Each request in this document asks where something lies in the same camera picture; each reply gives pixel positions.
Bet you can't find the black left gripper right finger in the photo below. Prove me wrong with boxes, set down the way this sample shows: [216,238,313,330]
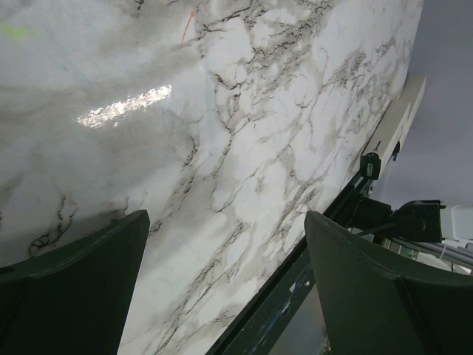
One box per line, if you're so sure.
[304,212,472,354]

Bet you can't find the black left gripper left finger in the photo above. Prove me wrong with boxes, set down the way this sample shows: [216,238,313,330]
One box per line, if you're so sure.
[1,210,150,354]

